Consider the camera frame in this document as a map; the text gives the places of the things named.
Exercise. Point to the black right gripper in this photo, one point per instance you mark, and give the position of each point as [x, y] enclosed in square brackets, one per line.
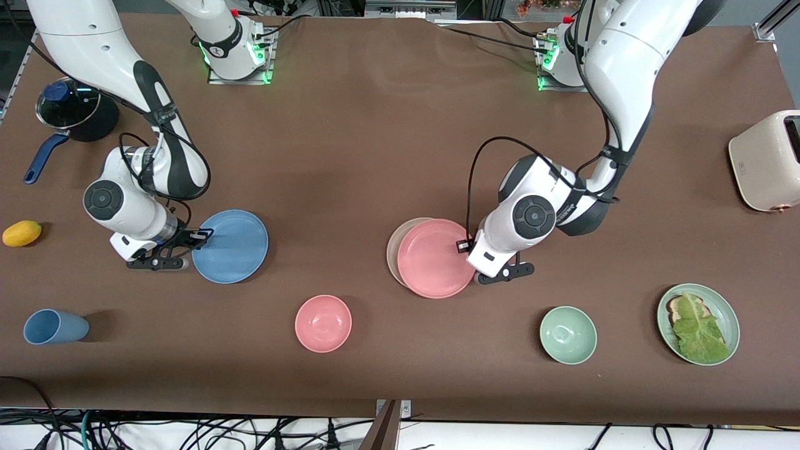
[182, 237]

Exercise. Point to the pink plate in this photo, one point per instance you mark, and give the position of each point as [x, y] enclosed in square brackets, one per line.
[434, 259]

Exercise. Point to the blue plate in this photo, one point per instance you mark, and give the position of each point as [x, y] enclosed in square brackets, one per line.
[234, 250]

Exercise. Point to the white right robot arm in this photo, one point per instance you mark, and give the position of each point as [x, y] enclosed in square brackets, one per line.
[94, 37]

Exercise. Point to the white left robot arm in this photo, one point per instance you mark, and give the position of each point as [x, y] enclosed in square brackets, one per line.
[625, 62]

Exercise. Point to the beige plate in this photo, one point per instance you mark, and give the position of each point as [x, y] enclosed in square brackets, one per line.
[392, 250]

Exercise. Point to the brown table cover sheet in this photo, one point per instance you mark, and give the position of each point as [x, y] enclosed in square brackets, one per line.
[400, 156]

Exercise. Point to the green bowl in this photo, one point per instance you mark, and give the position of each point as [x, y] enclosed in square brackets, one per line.
[568, 335]

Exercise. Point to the pink bowl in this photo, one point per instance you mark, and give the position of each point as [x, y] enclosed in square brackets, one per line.
[323, 324]

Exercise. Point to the blue cup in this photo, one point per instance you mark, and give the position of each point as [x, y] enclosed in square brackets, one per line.
[53, 327]

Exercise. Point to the yellow lemon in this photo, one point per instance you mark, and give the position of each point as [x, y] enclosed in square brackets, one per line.
[21, 234]

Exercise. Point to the glass lid blue knob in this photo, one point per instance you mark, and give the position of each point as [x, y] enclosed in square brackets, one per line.
[72, 106]

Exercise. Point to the toast slice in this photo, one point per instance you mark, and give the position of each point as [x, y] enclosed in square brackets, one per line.
[674, 307]

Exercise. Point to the white power strip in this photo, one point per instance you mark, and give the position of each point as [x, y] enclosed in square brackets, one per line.
[272, 7]

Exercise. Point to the green lettuce leaf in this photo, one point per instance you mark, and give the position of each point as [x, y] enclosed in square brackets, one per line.
[700, 331]

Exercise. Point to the green plate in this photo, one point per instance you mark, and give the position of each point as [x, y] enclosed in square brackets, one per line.
[732, 325]

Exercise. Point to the beige toaster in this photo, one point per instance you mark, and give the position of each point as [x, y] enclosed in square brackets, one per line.
[765, 162]

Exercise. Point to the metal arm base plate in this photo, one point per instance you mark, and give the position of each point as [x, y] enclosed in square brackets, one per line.
[562, 88]
[240, 79]

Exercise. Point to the metal table clamp bracket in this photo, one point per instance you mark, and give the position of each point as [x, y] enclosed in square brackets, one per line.
[406, 409]

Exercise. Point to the brown wooden post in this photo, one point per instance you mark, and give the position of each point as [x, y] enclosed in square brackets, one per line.
[381, 431]

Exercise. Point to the grey metal bracket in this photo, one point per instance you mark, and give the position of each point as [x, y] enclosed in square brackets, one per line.
[409, 9]

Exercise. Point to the aluminium frame rail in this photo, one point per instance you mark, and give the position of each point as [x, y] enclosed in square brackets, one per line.
[770, 28]
[20, 69]

